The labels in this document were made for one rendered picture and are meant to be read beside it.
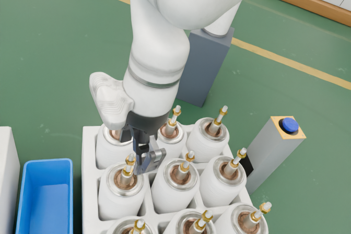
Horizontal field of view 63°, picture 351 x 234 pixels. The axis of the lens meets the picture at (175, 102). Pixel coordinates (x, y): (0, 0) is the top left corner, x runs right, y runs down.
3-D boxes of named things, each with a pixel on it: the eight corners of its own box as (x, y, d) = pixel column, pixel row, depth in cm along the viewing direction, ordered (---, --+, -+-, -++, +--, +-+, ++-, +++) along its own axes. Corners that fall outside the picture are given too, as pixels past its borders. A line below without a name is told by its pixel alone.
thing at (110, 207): (91, 233, 66) (95, 198, 54) (100, 194, 73) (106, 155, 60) (132, 238, 68) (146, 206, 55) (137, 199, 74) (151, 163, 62)
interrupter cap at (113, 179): (102, 195, 55) (102, 193, 54) (109, 161, 60) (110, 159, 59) (141, 200, 56) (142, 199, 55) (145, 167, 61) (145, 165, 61)
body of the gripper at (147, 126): (184, 110, 40) (168, 148, 46) (159, 70, 44) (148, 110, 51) (135, 121, 36) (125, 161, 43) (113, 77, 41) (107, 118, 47)
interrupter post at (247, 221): (240, 225, 58) (247, 219, 55) (243, 215, 59) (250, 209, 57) (251, 232, 57) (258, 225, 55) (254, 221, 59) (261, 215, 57)
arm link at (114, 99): (85, 82, 40) (88, 46, 35) (158, 72, 45) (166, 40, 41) (106, 133, 35) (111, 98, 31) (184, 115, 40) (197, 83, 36)
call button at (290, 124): (277, 121, 73) (281, 116, 71) (290, 121, 74) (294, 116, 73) (284, 134, 70) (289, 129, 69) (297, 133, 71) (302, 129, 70)
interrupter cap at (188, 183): (201, 171, 64) (202, 169, 64) (189, 198, 59) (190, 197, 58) (171, 155, 65) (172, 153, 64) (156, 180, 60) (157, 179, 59)
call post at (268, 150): (224, 176, 95) (269, 116, 73) (243, 175, 97) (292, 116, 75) (232, 197, 90) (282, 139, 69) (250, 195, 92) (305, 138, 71)
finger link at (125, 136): (134, 128, 51) (131, 140, 54) (132, 125, 52) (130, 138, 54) (122, 131, 50) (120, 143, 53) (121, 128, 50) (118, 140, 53)
